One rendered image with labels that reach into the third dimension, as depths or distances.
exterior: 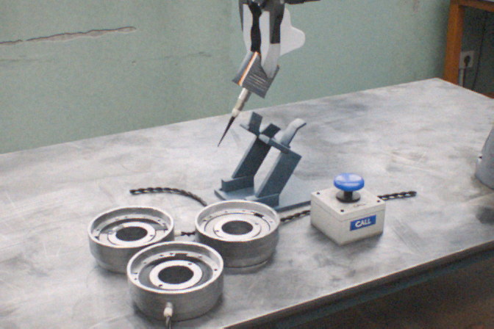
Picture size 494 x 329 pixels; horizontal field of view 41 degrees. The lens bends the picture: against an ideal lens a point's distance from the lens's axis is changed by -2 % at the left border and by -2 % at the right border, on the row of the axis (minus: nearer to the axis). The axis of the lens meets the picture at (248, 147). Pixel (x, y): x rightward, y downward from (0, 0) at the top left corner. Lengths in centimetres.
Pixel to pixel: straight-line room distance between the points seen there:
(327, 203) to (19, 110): 167
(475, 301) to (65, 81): 162
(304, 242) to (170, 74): 170
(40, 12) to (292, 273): 168
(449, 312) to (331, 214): 41
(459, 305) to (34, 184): 73
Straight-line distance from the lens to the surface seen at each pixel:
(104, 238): 84
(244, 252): 80
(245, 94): 90
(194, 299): 71
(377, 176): 106
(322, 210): 88
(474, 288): 128
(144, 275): 76
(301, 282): 79
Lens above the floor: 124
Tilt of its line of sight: 22 degrees down
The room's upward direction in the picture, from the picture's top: 1 degrees counter-clockwise
